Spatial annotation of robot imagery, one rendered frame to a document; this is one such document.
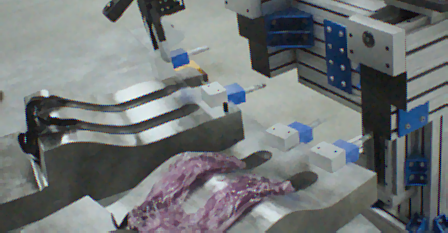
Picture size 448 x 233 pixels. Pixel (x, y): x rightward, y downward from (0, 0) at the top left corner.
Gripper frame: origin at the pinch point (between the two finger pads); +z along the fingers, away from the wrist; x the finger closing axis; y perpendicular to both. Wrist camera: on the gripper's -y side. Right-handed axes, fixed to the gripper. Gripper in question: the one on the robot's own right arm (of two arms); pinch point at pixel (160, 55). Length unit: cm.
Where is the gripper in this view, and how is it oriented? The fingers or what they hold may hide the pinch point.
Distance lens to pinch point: 138.8
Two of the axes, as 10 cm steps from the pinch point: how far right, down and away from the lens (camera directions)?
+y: 8.9, -3.6, 2.7
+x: -3.8, -2.8, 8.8
